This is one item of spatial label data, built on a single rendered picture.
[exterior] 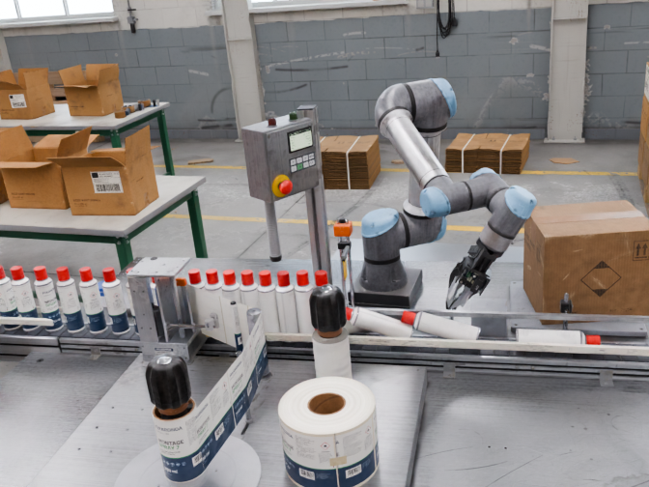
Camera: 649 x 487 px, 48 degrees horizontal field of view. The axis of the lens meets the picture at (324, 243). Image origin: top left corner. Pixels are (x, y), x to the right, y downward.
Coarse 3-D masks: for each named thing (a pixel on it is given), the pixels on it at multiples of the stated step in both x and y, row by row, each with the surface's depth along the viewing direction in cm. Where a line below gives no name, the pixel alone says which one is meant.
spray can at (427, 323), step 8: (408, 312) 193; (424, 312) 193; (408, 320) 193; (416, 320) 192; (424, 320) 191; (432, 320) 191; (440, 320) 191; (448, 320) 192; (416, 328) 192; (424, 328) 191; (432, 328) 191; (440, 328) 190; (448, 328) 190; (456, 328) 190; (464, 328) 190; (472, 328) 190; (440, 336) 192; (448, 336) 191; (456, 336) 190; (464, 336) 189; (472, 336) 189
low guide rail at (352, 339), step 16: (272, 336) 200; (288, 336) 199; (304, 336) 198; (352, 336) 195; (368, 336) 195; (560, 352) 183; (576, 352) 182; (592, 352) 181; (608, 352) 180; (624, 352) 179; (640, 352) 178
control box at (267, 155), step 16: (256, 128) 186; (272, 128) 184; (288, 128) 186; (256, 144) 185; (272, 144) 183; (256, 160) 187; (272, 160) 185; (288, 160) 188; (256, 176) 189; (272, 176) 186; (288, 176) 189; (304, 176) 193; (256, 192) 192; (272, 192) 187
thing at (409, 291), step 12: (408, 276) 235; (420, 276) 237; (360, 288) 230; (408, 288) 227; (348, 300) 230; (360, 300) 229; (372, 300) 227; (384, 300) 226; (396, 300) 224; (408, 300) 223
